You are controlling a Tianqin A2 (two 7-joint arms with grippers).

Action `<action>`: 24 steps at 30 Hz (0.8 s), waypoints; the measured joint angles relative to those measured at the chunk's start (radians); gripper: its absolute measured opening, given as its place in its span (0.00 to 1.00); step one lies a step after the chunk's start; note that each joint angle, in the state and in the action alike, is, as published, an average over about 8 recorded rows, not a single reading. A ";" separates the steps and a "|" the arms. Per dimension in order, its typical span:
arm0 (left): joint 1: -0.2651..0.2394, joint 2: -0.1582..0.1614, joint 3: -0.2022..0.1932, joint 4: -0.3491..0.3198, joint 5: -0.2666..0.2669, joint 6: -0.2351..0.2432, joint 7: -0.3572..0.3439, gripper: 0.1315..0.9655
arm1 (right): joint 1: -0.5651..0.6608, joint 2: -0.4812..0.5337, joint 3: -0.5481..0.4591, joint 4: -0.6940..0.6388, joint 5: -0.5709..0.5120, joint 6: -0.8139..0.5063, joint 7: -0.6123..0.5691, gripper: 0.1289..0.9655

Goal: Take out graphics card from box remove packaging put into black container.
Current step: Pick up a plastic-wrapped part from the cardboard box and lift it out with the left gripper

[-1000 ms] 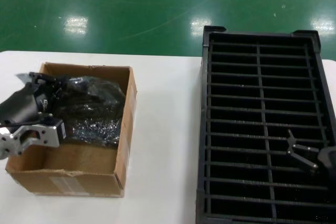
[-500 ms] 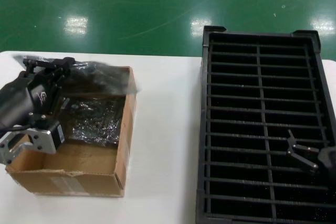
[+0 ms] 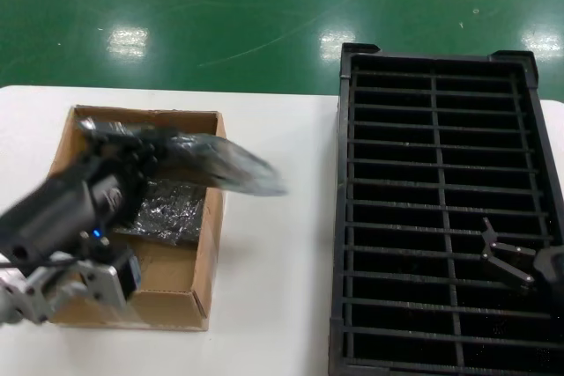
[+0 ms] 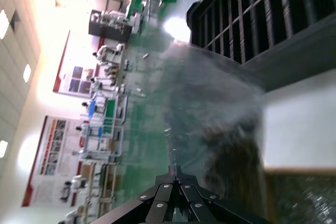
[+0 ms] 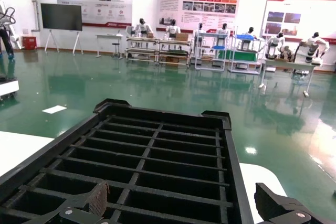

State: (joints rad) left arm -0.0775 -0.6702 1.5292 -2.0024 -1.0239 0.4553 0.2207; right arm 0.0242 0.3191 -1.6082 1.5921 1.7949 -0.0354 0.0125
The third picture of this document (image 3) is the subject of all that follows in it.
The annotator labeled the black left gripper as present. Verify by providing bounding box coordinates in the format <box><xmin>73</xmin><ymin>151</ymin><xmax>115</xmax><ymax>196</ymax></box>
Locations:
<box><xmin>0</xmin><ymin>129</ymin><xmax>186</xmax><ymax>262</ymax></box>

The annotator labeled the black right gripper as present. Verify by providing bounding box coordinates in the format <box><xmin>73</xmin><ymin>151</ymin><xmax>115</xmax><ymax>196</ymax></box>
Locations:
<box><xmin>480</xmin><ymin>217</ymin><xmax>564</xmax><ymax>296</ymax></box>

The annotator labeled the silver antistatic bag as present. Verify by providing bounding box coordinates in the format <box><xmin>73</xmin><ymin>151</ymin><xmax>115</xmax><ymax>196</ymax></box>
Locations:
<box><xmin>78</xmin><ymin>118</ymin><xmax>290</xmax><ymax>196</ymax></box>

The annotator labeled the bagged graphics card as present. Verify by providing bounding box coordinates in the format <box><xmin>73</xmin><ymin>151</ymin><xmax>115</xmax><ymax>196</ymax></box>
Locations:
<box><xmin>115</xmin><ymin>180</ymin><xmax>207</xmax><ymax>247</ymax></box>

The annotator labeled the brown cardboard box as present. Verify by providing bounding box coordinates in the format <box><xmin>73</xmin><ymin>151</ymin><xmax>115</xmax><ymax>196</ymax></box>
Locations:
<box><xmin>46</xmin><ymin>105</ymin><xmax>228</xmax><ymax>332</ymax></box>

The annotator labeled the black slotted plastic container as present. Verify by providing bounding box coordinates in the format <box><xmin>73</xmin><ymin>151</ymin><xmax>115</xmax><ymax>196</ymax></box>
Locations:
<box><xmin>328</xmin><ymin>42</ymin><xmax>564</xmax><ymax>376</ymax></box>

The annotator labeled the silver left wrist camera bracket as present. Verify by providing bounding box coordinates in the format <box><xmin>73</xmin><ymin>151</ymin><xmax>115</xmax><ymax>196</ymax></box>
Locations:
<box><xmin>24</xmin><ymin>234</ymin><xmax>143</xmax><ymax>325</ymax></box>

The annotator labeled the black cable with silver connector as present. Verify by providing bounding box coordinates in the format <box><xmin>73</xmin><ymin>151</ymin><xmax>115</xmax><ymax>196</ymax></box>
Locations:
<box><xmin>0</xmin><ymin>259</ymin><xmax>83</xmax><ymax>271</ymax></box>

